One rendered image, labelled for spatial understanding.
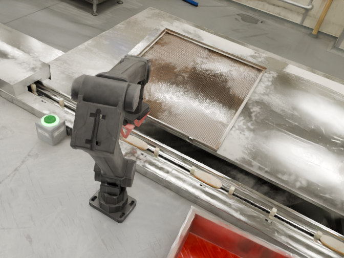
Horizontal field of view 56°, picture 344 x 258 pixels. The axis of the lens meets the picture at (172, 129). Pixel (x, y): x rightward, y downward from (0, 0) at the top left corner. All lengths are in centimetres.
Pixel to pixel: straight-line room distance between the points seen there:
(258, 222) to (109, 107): 63
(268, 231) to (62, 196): 61
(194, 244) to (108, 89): 57
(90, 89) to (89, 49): 113
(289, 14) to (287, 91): 332
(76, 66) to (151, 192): 75
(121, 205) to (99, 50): 92
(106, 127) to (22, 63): 89
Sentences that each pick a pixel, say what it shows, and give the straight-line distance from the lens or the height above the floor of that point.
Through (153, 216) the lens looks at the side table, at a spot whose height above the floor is 82.
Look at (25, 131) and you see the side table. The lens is 125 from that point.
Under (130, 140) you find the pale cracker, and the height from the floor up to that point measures 86.
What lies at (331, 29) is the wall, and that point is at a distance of 466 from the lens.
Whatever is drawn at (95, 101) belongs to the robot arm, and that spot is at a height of 132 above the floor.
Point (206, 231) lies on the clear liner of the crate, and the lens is 95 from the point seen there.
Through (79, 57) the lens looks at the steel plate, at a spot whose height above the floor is 82.
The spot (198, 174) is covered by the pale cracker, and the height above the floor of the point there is 86.
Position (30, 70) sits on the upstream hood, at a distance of 136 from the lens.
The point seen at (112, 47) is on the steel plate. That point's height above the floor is 82.
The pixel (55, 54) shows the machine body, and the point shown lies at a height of 82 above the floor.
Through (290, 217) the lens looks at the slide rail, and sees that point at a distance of 110.
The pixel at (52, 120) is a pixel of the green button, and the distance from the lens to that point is 115.
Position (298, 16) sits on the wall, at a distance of 467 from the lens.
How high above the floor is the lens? 167
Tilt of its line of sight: 42 degrees down
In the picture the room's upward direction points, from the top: 11 degrees clockwise
